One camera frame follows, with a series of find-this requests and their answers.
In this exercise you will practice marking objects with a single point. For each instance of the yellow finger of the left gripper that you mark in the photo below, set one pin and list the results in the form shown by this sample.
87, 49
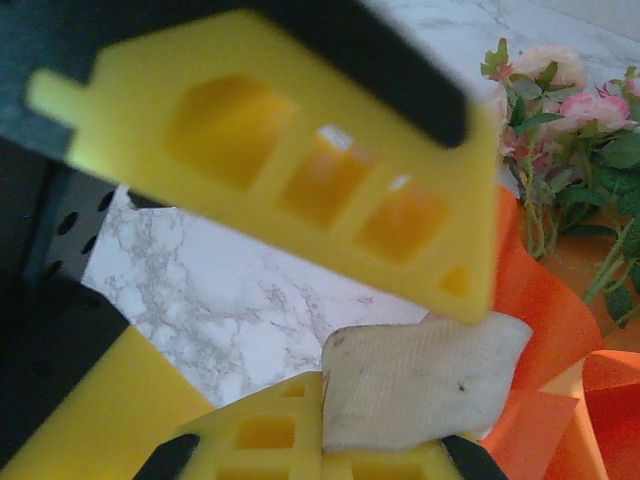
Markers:
75, 400
300, 190

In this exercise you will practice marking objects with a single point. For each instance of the peach fake flower stem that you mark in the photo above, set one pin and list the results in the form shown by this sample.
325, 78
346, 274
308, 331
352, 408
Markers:
550, 62

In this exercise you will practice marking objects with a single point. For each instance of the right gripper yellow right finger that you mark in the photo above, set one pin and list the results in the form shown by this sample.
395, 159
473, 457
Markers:
400, 465

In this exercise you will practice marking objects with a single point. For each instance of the cream ribbon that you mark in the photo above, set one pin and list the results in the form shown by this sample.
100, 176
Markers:
415, 385

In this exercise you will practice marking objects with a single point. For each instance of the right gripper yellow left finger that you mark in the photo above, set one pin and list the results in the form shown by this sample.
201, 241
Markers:
265, 450

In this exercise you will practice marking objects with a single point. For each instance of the pink fake flower stem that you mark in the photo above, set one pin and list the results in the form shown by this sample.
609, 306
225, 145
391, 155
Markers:
595, 107

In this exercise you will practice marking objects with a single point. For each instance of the orange wrapping paper sheet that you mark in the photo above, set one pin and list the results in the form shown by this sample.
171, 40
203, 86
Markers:
550, 325

